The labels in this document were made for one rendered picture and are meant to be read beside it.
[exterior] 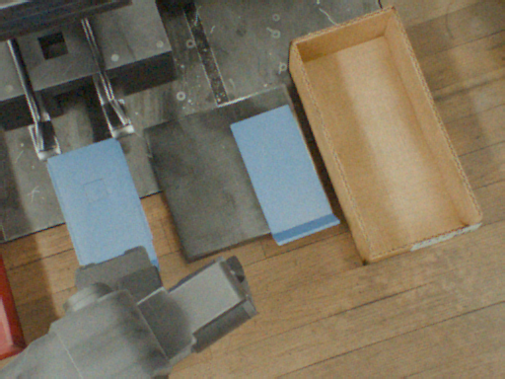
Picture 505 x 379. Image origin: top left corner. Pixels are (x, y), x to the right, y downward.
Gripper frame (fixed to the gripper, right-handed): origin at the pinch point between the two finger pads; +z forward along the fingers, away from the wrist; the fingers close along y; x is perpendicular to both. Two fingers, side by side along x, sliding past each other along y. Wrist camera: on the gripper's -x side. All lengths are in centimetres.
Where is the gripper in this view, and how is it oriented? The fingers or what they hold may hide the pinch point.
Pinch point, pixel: (122, 278)
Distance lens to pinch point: 95.4
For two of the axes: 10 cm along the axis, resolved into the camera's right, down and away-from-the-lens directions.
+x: -9.4, 3.3, -1.1
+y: -2.9, -9.1, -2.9
